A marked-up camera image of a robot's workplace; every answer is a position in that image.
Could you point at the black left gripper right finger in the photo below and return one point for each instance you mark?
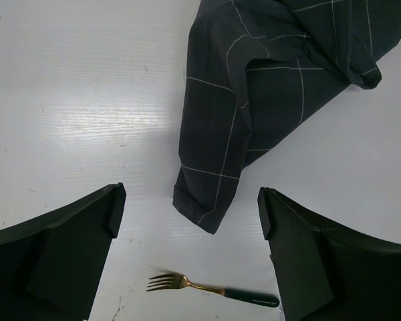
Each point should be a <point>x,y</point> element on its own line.
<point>325,270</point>

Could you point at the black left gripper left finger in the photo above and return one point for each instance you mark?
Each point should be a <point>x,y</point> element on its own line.
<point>51,265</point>

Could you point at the dark checked cloth napkin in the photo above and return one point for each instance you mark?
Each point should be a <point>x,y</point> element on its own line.
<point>256,70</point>

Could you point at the gold fork green handle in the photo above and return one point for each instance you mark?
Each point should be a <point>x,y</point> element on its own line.
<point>178,281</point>

